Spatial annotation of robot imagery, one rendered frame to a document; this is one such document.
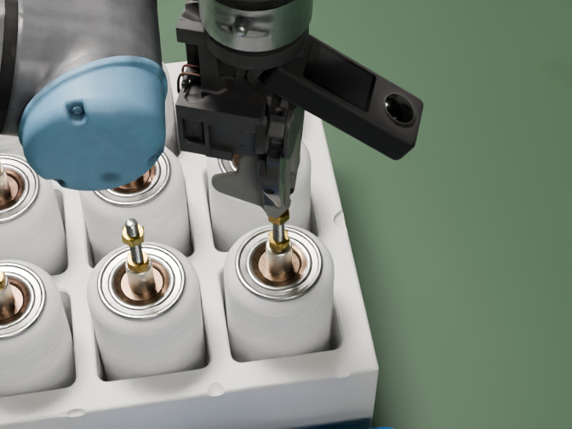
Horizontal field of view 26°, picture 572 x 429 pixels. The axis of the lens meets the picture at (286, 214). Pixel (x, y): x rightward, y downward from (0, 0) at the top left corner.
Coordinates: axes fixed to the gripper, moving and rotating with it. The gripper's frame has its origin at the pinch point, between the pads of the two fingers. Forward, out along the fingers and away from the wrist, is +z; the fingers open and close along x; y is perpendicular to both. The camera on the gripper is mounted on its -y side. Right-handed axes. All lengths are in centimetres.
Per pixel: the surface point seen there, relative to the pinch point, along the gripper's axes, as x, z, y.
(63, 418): 14.6, 17.3, 16.3
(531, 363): -9.7, 34.6, -24.1
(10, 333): 11.7, 9.2, 20.6
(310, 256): -1.2, 9.2, -1.9
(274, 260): 1.1, 7.3, 0.7
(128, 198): -3.7, 9.3, 15.1
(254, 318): 4.6, 11.5, 1.7
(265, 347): 4.7, 16.0, 0.7
